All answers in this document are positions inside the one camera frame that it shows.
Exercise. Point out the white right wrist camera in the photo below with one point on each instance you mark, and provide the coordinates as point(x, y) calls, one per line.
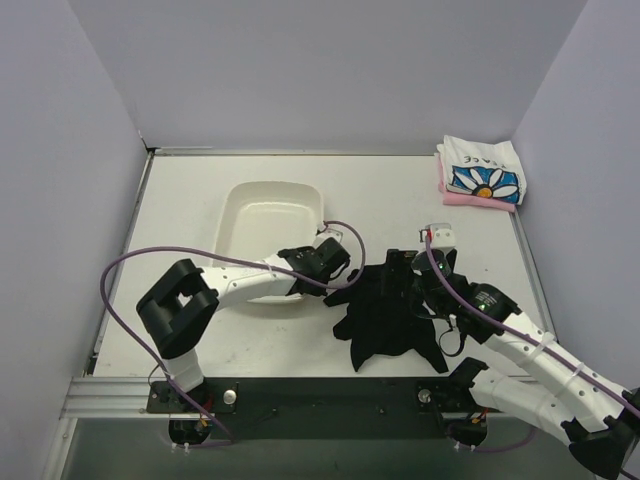
point(439, 236)

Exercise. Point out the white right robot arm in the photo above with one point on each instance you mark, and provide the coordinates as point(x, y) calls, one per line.
point(597, 419)

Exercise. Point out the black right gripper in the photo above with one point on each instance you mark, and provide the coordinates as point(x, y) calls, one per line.
point(395, 267)

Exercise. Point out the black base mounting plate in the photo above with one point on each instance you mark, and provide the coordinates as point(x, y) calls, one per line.
point(322, 409)

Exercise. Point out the white daisy print t shirt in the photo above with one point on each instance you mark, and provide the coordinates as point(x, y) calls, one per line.
point(480, 169)

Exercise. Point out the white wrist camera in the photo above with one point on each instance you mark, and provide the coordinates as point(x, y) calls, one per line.
point(439, 236)
point(322, 231)

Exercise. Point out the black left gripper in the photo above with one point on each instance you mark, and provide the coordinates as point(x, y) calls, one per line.
point(335, 258)

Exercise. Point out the white plastic bin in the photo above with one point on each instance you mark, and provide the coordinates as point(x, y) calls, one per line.
point(262, 217)

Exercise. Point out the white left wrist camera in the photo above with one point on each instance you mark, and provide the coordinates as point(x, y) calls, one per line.
point(322, 231)

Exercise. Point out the aluminium front rail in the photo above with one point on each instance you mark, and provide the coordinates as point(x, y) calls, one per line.
point(107, 398)

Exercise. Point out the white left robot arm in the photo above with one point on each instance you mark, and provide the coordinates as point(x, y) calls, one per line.
point(177, 309)

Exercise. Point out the black t shirt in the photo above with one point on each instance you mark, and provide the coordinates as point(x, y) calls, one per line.
point(382, 325)

